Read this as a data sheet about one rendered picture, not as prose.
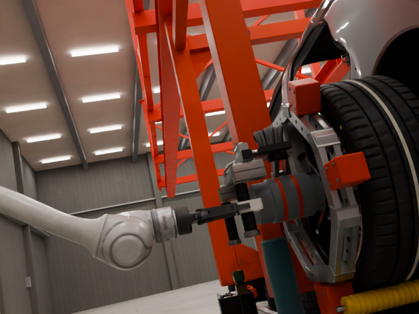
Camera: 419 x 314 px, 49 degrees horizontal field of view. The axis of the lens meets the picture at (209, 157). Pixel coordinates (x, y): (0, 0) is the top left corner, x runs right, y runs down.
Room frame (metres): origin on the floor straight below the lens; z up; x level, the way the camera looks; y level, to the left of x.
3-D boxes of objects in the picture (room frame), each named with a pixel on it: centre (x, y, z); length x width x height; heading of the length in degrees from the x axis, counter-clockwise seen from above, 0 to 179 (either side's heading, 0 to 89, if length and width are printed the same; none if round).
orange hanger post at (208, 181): (3.86, 0.07, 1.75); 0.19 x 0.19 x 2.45; 8
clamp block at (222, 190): (1.59, -0.05, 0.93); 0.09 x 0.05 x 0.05; 98
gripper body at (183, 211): (1.23, 0.08, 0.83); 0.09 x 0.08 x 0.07; 98
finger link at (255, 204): (1.23, -0.08, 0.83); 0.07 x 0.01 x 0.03; 97
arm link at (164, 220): (1.22, 0.15, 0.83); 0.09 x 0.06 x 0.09; 8
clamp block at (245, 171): (1.25, -0.10, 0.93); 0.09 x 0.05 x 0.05; 98
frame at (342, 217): (1.45, -0.28, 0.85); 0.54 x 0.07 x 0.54; 8
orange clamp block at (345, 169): (1.14, -0.32, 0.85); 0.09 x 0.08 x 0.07; 8
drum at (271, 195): (1.44, -0.21, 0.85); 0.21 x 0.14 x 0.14; 98
